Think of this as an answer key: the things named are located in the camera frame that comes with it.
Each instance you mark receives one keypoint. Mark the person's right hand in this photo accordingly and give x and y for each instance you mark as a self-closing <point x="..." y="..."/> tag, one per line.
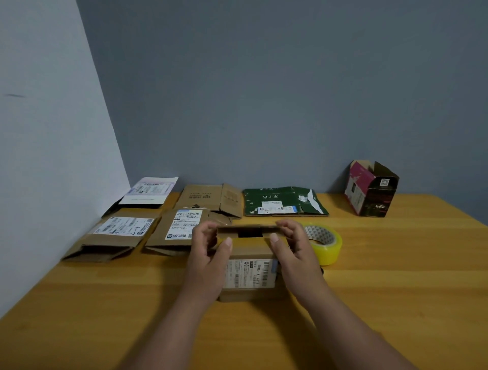
<point x="301" y="270"/>

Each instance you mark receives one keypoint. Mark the person's left hand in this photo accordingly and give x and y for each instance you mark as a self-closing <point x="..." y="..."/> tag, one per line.
<point x="204" y="274"/>

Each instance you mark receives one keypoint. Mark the yellow tape roll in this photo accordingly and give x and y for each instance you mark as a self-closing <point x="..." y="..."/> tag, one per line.
<point x="331" y="253"/>

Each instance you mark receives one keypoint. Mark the small brown cardboard box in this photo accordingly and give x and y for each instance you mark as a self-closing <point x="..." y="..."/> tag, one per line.
<point x="249" y="249"/>

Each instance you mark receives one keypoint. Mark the brown carton with label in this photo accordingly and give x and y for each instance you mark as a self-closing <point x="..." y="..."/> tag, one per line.
<point x="158" y="238"/>

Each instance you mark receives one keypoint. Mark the plain brown carton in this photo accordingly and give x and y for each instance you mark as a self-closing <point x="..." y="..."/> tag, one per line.
<point x="202" y="196"/>

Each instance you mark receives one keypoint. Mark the green box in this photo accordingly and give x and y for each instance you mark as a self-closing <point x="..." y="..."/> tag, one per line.
<point x="278" y="194"/>

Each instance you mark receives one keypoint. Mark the black box white label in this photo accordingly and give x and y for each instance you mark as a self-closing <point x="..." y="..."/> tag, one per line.
<point x="150" y="188"/>

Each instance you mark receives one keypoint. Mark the pink and black carton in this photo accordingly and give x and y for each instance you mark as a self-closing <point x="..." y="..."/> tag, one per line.
<point x="371" y="194"/>

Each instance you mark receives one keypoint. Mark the person's right forearm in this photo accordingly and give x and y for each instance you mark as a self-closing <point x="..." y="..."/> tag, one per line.
<point x="354" y="339"/>

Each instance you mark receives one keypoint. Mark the person's left forearm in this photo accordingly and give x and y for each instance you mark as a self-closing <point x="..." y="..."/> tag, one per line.
<point x="167" y="339"/>

